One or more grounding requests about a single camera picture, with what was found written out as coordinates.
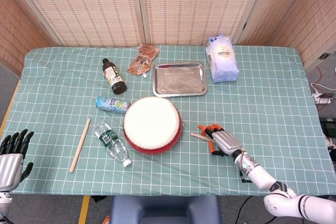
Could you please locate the right orange-tipped robot hand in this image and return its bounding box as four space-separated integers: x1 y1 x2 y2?
197 123 243 157

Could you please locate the clear plastic water bottle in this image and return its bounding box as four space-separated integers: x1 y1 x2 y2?
92 121 132 168

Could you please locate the black box device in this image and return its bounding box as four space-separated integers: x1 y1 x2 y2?
319 116 336 138

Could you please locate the white and blue bag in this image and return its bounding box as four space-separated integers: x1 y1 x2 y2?
205 34 240 84

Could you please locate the red cable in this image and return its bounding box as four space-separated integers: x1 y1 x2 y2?
311 65 336 114

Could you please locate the bamboo folding screen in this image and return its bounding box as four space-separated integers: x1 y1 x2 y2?
0 0 336 75

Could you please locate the stainless steel tray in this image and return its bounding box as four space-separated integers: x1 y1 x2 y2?
152 61 208 98

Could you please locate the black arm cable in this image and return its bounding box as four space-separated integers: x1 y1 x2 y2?
235 196 253 224

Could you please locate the dark sauce bottle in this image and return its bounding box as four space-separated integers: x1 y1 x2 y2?
102 58 127 95

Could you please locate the wooden drumstick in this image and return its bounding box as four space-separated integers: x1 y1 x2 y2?
190 132 214 141
69 118 91 174

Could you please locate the light blue beverage can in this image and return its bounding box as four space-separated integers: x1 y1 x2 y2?
95 96 131 114

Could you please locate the brown sauce pouch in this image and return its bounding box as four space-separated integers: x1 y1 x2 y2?
127 44 161 79

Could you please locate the blue robot base seat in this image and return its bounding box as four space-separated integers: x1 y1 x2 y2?
110 195 223 224

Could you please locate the green checked tablecloth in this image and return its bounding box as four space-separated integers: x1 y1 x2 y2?
12 45 331 197

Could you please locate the white power strip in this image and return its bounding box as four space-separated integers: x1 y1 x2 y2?
312 91 333 104

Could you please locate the red and white drum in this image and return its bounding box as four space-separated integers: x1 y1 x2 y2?
122 96 183 156

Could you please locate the left black-fingered robot hand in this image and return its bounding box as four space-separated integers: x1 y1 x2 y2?
0 129 35 192

